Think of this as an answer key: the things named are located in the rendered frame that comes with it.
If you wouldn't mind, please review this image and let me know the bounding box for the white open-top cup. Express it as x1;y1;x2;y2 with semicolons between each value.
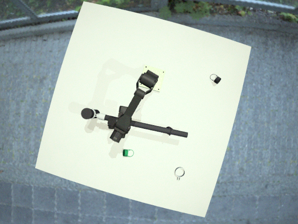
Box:
91;108;106;120

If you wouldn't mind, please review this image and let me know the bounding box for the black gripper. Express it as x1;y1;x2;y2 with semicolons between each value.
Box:
118;106;127;117

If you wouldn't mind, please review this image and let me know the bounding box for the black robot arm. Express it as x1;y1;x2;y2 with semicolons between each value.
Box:
108;70;159;143

